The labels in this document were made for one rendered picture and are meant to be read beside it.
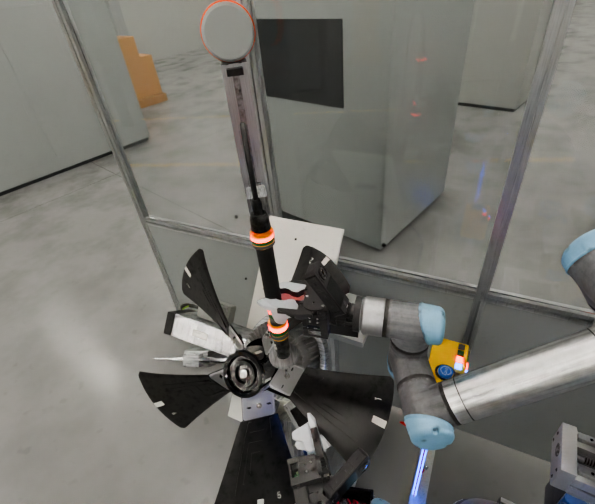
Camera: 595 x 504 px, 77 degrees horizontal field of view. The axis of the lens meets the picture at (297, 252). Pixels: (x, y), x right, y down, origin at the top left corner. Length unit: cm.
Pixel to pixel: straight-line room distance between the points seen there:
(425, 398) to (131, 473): 192
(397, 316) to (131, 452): 199
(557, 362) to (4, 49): 592
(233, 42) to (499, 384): 109
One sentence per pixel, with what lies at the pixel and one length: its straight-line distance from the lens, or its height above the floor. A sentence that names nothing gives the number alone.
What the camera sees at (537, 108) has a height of 166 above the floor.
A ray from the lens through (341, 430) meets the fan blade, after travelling 95.
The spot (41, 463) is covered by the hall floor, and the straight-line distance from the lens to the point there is 272.
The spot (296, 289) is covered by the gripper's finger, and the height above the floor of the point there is 148.
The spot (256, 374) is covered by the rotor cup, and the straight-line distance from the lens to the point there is 98.
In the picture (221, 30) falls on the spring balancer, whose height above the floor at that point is 189.
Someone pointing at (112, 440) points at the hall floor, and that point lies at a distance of 258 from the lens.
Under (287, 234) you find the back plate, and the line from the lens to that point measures 123.
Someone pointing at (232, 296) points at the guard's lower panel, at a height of 57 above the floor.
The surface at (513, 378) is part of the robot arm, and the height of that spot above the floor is 147.
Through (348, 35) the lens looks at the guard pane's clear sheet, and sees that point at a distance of 127.
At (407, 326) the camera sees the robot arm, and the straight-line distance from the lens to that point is 73.
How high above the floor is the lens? 202
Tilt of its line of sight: 37 degrees down
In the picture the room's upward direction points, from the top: 7 degrees counter-clockwise
